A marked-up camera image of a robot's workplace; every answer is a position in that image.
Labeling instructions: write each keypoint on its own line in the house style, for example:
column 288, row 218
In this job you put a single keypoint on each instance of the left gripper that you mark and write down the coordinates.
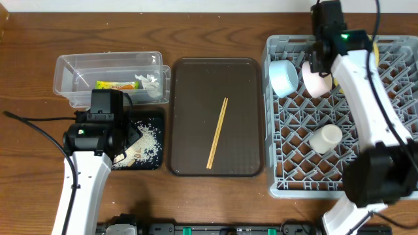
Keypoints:
column 124, row 125

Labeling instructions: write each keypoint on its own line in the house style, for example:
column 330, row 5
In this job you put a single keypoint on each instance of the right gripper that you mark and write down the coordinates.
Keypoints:
column 314, row 67

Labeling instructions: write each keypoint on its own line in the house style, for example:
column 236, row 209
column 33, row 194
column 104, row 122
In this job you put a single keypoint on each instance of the green orange snack wrapper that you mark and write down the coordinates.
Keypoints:
column 116, row 85

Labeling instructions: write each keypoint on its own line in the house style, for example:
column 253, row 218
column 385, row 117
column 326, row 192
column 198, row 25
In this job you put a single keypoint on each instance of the white tissue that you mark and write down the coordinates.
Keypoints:
column 150, row 84

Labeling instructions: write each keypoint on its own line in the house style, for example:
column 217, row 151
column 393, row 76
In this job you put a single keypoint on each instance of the white bowl with rice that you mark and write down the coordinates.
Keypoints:
column 315, row 85

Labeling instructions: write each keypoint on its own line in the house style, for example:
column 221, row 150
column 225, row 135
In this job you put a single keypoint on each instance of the light blue bowl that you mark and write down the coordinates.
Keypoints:
column 283, row 77

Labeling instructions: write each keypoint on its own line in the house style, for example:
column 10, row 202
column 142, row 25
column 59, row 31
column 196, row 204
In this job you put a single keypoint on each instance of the pale green cup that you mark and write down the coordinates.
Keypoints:
column 325, row 138

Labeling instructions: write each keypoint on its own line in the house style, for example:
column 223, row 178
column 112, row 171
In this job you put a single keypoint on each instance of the yellow plate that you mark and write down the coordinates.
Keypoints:
column 376, row 55

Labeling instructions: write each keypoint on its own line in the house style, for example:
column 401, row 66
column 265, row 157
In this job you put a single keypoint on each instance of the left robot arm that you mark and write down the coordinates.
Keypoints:
column 82, row 191

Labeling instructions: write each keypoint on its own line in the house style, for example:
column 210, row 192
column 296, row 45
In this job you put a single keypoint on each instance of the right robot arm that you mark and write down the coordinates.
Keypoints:
column 386, row 169

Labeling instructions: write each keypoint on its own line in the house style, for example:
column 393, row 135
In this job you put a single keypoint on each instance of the black waste tray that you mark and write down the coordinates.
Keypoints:
column 133, row 133

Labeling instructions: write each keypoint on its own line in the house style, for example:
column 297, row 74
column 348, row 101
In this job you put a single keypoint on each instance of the clear plastic waste bin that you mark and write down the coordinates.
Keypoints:
column 75, row 75

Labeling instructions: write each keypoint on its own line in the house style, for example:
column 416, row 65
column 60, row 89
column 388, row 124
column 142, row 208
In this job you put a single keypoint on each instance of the grey dishwasher rack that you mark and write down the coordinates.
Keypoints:
column 293, row 168

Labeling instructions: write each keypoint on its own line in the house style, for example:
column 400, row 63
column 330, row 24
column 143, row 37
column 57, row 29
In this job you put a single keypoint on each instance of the spilled rice pile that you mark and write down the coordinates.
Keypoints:
column 147, row 152

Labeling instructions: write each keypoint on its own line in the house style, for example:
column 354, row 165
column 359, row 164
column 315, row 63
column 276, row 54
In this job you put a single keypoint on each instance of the dark brown serving tray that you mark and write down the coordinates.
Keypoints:
column 216, row 116

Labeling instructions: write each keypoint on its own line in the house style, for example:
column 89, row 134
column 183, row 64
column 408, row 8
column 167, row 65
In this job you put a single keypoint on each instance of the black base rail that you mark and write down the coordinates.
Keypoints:
column 129, row 224

